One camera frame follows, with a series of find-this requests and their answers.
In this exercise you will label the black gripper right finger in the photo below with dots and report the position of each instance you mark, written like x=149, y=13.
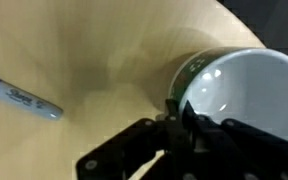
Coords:
x=233, y=150

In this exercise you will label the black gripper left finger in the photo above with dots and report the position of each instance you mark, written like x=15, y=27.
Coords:
x=122, y=155

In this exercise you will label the white and green mug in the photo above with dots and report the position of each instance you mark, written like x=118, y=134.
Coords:
x=244, y=83

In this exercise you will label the blue capped marker pen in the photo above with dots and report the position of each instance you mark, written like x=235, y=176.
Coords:
x=27, y=101

